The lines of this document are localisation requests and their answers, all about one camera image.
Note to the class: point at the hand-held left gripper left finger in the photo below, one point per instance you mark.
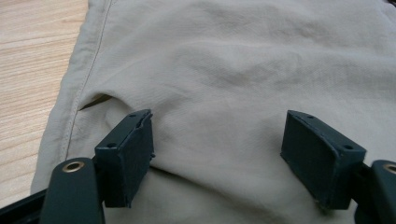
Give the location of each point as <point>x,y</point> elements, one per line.
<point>124,161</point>

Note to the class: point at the beige pants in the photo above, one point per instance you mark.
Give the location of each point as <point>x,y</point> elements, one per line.
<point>224,68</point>

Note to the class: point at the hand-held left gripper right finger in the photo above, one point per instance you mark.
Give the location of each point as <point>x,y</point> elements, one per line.
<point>314,161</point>

